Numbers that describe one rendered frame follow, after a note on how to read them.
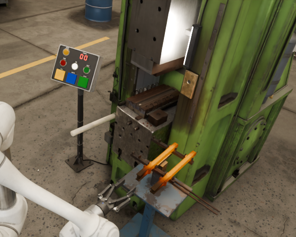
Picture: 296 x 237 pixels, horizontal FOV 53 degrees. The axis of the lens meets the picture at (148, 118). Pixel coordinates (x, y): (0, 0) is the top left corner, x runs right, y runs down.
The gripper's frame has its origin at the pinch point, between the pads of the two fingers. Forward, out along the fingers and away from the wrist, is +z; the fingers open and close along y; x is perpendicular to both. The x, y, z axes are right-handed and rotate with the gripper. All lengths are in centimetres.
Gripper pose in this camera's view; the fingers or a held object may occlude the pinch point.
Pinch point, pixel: (126, 187)
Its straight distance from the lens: 160.3
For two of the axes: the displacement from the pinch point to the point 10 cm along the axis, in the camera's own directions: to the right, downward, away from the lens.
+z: 6.0, -4.0, 7.0
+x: 1.5, -8.0, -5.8
